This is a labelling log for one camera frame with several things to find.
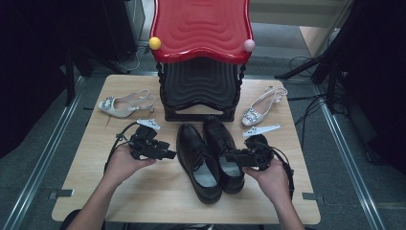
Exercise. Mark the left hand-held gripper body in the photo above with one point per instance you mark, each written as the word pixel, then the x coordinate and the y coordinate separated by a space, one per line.
pixel 143 143

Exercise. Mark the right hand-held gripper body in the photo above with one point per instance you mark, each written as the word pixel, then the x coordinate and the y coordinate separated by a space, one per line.
pixel 261 153

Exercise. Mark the black leather shoe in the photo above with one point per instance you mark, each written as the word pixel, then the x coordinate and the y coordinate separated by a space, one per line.
pixel 217 134
pixel 191 143

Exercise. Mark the white heeled sandal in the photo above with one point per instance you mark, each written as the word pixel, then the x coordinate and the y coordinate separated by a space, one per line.
pixel 255 116
pixel 127 107

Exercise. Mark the red and black shoe rack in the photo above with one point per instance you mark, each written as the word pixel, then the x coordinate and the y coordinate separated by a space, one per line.
pixel 201 25

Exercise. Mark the person's right hand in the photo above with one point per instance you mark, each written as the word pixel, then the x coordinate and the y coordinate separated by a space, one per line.
pixel 274 182

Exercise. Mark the person's left hand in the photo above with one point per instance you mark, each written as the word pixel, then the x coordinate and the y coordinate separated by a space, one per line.
pixel 121 166

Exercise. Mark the black tripod stand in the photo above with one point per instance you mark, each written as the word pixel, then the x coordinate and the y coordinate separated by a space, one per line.
pixel 306 65

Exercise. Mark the yellow ball knob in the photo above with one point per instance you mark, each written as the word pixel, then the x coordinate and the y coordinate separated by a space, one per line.
pixel 155 43

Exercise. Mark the pink ball knob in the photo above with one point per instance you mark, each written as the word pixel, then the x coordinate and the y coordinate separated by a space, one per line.
pixel 249 45

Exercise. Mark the black cabinet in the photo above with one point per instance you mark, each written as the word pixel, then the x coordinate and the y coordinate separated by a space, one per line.
pixel 111 28

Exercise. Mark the dark curtain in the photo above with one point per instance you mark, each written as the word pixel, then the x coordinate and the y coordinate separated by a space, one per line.
pixel 379 80
pixel 25 80

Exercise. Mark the grey table bracket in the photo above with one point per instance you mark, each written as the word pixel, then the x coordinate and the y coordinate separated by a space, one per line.
pixel 311 196
pixel 60 193

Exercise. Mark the metal floor rail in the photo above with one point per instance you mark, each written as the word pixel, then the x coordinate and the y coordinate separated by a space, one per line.
pixel 351 166
pixel 41 166

